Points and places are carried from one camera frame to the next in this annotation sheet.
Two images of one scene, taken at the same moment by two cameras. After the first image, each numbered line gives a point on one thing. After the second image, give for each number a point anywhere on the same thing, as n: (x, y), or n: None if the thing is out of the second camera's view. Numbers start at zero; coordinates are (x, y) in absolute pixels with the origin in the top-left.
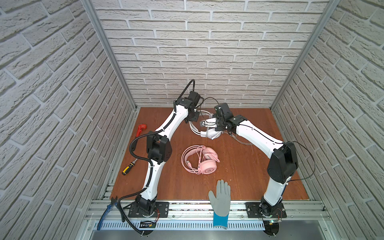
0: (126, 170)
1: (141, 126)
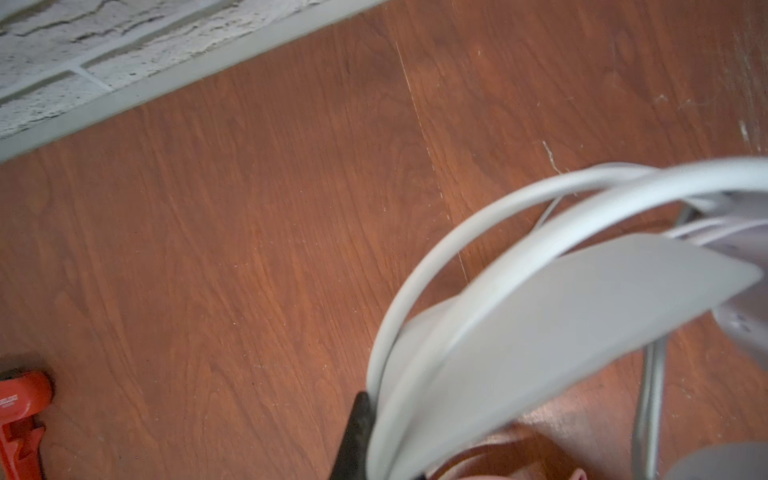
0: None
1: (22, 396)
